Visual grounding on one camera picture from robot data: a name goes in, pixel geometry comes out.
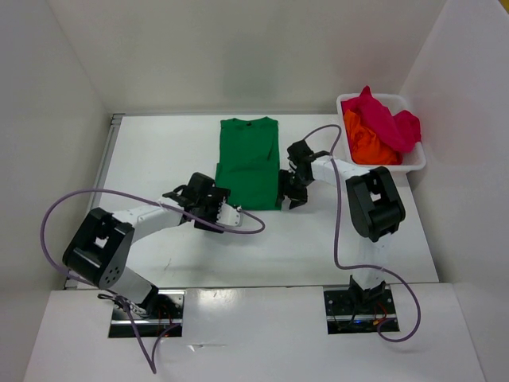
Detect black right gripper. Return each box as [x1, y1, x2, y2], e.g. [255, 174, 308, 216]
[275, 169, 312, 209]

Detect green t-shirt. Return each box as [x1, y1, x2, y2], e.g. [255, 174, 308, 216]
[215, 117, 281, 211]

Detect orange t-shirt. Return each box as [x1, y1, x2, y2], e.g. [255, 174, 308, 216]
[344, 110, 402, 166]

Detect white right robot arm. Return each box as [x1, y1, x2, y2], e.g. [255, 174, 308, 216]
[278, 139, 406, 313]

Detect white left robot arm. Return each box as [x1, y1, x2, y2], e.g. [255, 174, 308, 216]
[63, 173, 242, 318]

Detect pink t-shirt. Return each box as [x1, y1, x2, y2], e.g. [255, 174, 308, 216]
[340, 86, 422, 154]

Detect white plastic basket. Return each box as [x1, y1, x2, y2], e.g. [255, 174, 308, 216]
[336, 93, 426, 173]

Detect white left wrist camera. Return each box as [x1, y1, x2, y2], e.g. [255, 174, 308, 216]
[216, 203, 243, 227]

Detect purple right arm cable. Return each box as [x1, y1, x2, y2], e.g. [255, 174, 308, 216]
[304, 124, 422, 343]

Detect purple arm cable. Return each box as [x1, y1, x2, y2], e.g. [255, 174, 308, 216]
[41, 189, 266, 375]
[304, 124, 422, 343]

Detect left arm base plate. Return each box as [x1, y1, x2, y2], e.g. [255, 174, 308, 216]
[108, 290, 185, 339]

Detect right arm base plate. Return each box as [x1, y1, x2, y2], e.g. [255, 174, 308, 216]
[323, 286, 399, 335]

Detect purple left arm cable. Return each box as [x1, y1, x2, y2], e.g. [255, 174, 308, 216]
[41, 189, 266, 375]

